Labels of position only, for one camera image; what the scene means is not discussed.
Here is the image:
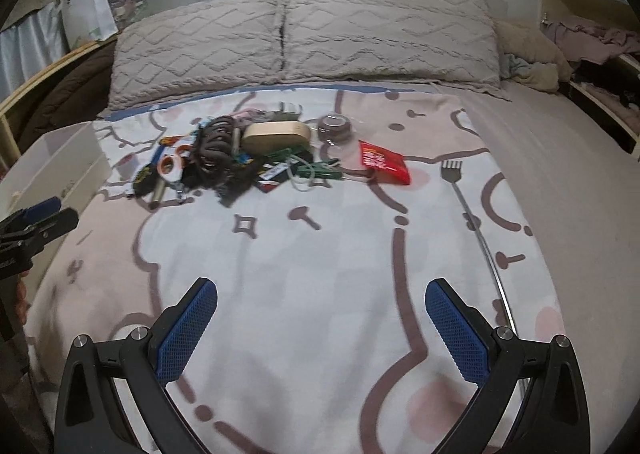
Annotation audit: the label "person's left hand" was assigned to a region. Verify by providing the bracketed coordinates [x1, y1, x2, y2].
[13, 274, 30, 332]

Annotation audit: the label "white cardboard box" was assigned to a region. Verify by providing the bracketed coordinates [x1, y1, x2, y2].
[0, 121, 115, 285]

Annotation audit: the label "wooden bedside shelf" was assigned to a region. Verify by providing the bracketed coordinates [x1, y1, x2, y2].
[0, 37, 119, 170]

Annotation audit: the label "white orange scissors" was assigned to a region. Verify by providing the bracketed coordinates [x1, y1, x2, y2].
[155, 144, 194, 203]

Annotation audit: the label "black red card packet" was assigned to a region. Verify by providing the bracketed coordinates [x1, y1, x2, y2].
[252, 161, 294, 194]

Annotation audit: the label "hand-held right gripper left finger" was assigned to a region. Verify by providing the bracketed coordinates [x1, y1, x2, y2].
[52, 277, 220, 454]

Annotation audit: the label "brown comforter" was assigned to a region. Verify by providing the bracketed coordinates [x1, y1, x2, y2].
[17, 42, 119, 151]

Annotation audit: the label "blue grey cloth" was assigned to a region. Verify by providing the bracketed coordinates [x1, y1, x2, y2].
[502, 53, 544, 81]

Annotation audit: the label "black round tin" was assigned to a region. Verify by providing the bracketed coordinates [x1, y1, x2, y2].
[132, 169, 159, 198]

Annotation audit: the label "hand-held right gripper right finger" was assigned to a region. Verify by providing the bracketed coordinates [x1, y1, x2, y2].
[424, 278, 591, 454]

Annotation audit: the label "metal back scratcher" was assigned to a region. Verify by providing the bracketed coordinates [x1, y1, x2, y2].
[439, 160, 519, 336]

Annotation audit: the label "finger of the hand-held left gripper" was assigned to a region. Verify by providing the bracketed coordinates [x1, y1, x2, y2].
[0, 208, 80, 261]
[0, 198, 63, 236]

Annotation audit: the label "black hair claw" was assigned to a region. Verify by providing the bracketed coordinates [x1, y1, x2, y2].
[182, 161, 261, 207]

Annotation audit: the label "taupe bed sheet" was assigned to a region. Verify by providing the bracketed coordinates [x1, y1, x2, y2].
[440, 79, 640, 454]

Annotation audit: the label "beige plush cushion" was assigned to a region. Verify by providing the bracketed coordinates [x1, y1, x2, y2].
[495, 20, 574, 94]

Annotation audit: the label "clear storage bin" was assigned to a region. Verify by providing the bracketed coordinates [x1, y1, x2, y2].
[102, 0, 151, 28]

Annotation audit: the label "beige glasses case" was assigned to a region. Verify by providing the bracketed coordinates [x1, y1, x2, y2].
[241, 119, 312, 155]

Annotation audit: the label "brown hair claw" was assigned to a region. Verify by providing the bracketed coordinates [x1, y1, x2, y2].
[192, 115, 237, 170]

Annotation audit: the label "dark clothes pile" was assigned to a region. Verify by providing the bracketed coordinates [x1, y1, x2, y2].
[570, 52, 640, 111]

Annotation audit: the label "white tote bag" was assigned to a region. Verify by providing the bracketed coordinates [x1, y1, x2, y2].
[60, 0, 120, 48]

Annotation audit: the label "printed cartoon blanket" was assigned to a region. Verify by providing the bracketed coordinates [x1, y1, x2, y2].
[22, 84, 558, 454]

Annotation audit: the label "beige textured pillow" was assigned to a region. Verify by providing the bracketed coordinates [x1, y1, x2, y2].
[107, 0, 287, 111]
[280, 0, 512, 96]

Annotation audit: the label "pink clothes pile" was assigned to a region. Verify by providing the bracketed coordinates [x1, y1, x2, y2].
[542, 19, 640, 63]

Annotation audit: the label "brown patterned tape roll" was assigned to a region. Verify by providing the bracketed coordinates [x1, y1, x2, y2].
[318, 113, 355, 146]

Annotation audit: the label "grey curtain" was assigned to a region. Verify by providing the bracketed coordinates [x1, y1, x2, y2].
[0, 0, 69, 96]

